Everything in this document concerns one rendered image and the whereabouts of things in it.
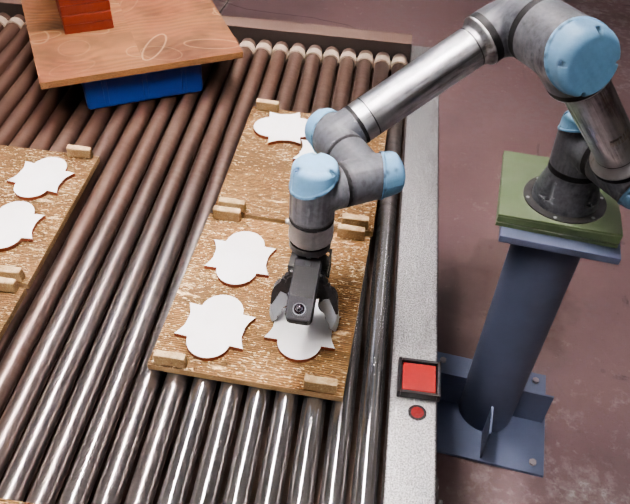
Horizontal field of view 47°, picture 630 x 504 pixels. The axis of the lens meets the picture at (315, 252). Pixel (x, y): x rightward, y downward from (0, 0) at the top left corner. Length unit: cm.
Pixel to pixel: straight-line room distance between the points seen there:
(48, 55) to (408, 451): 130
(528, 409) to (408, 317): 106
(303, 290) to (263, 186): 49
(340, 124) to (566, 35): 39
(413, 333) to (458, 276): 143
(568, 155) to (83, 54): 118
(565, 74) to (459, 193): 198
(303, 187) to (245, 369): 36
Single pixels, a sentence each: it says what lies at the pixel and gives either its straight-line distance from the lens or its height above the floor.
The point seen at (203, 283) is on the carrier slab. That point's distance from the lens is 144.
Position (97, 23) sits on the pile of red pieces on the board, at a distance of 205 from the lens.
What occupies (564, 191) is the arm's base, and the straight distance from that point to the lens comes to 172.
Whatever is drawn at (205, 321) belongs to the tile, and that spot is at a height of 95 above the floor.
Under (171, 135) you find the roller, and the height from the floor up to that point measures 92.
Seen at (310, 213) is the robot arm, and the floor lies 123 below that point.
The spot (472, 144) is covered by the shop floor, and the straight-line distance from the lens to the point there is 348.
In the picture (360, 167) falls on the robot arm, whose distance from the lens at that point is 116.
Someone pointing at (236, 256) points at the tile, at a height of 95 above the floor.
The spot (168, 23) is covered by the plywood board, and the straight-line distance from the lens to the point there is 206.
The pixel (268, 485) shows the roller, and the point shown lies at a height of 92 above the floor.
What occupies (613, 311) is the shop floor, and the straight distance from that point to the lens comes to 289.
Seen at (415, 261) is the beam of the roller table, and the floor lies 91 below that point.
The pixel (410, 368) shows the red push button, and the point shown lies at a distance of 133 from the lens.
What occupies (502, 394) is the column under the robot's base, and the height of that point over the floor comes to 22.
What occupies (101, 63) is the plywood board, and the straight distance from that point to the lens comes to 191.
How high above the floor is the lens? 199
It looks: 45 degrees down
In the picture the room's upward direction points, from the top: 3 degrees clockwise
